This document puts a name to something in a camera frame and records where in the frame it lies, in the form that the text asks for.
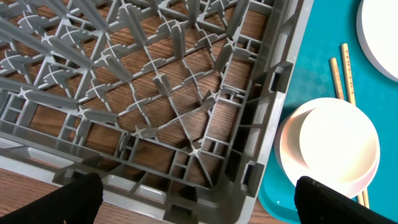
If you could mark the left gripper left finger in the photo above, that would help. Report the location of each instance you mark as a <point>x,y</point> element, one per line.
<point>77,202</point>

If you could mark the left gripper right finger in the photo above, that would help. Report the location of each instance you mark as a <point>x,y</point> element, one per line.
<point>317,203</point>

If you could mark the small pink plate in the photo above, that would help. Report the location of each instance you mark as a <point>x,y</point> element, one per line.
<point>287,152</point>

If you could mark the white cup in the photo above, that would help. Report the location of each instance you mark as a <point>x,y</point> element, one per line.
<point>338,141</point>

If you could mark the grey dishwasher rack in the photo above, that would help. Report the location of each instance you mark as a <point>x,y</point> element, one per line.
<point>175,104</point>

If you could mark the wooden chopstick left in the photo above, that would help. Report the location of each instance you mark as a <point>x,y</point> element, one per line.
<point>336,79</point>

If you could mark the wooden chopstick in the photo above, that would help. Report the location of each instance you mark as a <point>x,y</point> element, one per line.
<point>363,198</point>
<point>336,79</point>

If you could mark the wooden chopstick right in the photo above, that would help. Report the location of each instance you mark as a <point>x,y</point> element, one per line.
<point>363,198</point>

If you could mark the teal plastic tray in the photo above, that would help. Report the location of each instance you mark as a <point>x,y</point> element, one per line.
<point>332,23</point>

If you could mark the large white plate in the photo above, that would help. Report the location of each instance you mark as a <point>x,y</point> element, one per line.
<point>376,27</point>

